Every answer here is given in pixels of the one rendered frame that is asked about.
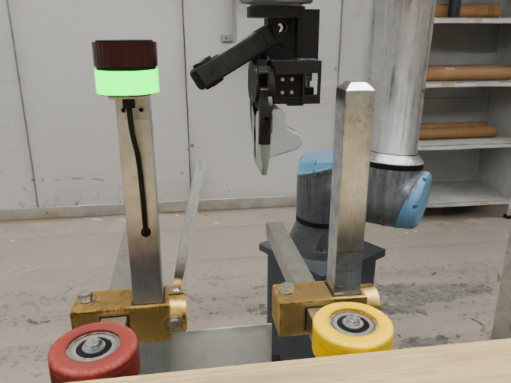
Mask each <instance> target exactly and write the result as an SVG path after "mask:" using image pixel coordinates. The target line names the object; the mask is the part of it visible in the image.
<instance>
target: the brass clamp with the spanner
mask: <svg viewBox="0 0 511 383"><path fill-rule="evenodd" d="M78 294H79V293H78ZM78 294H77V296H76V298H75V301H74V304H73V306H72V308H71V311H70V320H71V329H72V330H73V329H75V328H78V327H80V326H83V325H86V324H92V323H97V322H100V320H101V318H113V317H122V316H127V321H128V327H129V328H131V329H132V330H133V331H134V332H135V334H136V336H137V338H138V342H139V343H146V342H154V341H163V340H171V339H172V333H173V332H181V331H186V330H187V311H186V293H184V291H176V292H170V286H163V302H156V303H147V304H137V305H134V304H133V297H132V288H131V289H120V290H100V291H93V295H94V297H95V301H94V302H93V303H92V304H90V305H79V304H77V300H78Z"/></svg>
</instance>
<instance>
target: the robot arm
mask: <svg viewBox="0 0 511 383"><path fill-rule="evenodd" d="M239 2H240V3H241V4H247V5H250V6H249V7H247V18H264V26H262V27H260V28H259V29H257V30H255V31H253V32H252V33H251V34H249V35H247V36H245V37H243V38H242V39H241V40H239V41H237V42H236V43H234V44H233V45H231V46H229V47H227V48H226V49H225V50H223V51H221V52H219V53H218V54H217V55H215V56H213V57H210V56H208V57H206V58H205V59H200V60H199V61H198V63H196V64H195V65H193V69H192V70H191V71H190V76H191V78H192V79H193V81H194V82H195V84H196V86H197V87H198V89H200V90H204V89H205V88H206V90H208V89H210V88H212V87H215V86H217V85H218V84H219V83H220V82H222V80H223V77H225V76H226V75H228V74H229V73H231V72H233V71H235V70H236V69H238V68H239V67H241V66H242V65H245V64H246V63H247V62H249V67H248V91H249V98H250V119H251V132H252V148H253V156H254V162H255V164H256V165H257V167H258V168H259V171H260V173H261V174H262V175H264V176H266V175H267V171H268V162H269V159H270V158H271V157H275V156H277V155H280V154H285V153H287V152H291V151H293V150H297V149H298V148H299V147H300V145H301V144H302V138H301V136H300V134H298V133H296V132H295V131H294V130H293V129H292V128H291V127H289V126H286V115H285V113H284V111H283V110H282V109H279V108H278V107H277V106H276V105H275V104H286V105H287V106H303V104H315V103H320V90H321V71H322V61H320V60H318V51H319V13H320V9H305V7H303V6H302V5H305V4H311V3H312V2H313V0H239ZM435 10H436V0H387V6H386V20H385V27H384V34H383V42H382V56H381V63H380V70H379V84H378V91H377V99H376V113H375V120H374V127H373V141H372V148H371V151H370V171H369V181H368V192H367V211H366V221H365V222H368V223H375V224H379V225H383V226H391V227H394V228H403V229H413V228H415V227H416V226H417V225H418V224H419V223H420V221H421V219H422V217H423V215H424V211H425V209H426V206H427V202H428V198H429V195H430V189H431V183H432V177H431V176H432V175H431V174H430V173H429V172H428V171H426V172H424V161H423V160H422V159H421V158H420V156H419V155H418V153H417V148H418V141H419V135H420V129H421V118H422V112H423V105H424V94H425V87H426V81H427V70H428V64H429V57H430V47H431V40H432V34H433V22H434V17H435ZM278 24H281V25H282V27H283V29H282V31H281V32H279V30H280V29H281V27H280V26H279V25H278ZM312 73H318V80H317V94H314V87H310V86H309V82H310V81H312ZM332 159H333V150H319V151H314V152H310V153H307V154H304V155H303V156H302V157H301V158H300V159H299V163H298V170H297V208H296V221H295V224H294V226H293V229H292V230H291V233H290V237H291V238H292V240H293V241H294V244H295V246H296V247H297V249H298V251H299V253H300V254H301V256H302V258H305V259H309V260H313V261H328V247H329V218H330V203H331V188H332Z"/></svg>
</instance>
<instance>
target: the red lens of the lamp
mask: <svg viewBox="0 0 511 383"><path fill-rule="evenodd" d="M91 45H92V53H93V61H94V67H98V68H142V67H152V66H158V63H157V42H144V43H96V42H91Z"/></svg>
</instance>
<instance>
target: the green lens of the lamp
mask: <svg viewBox="0 0 511 383"><path fill-rule="evenodd" d="M94 75H95V83H96V91H97V94H100V95H108V96H134V95H145V94H152V93H158V92H159V91H160V88H159V76H158V68H156V69H152V70H144V71H99V70H97V69H94Z"/></svg>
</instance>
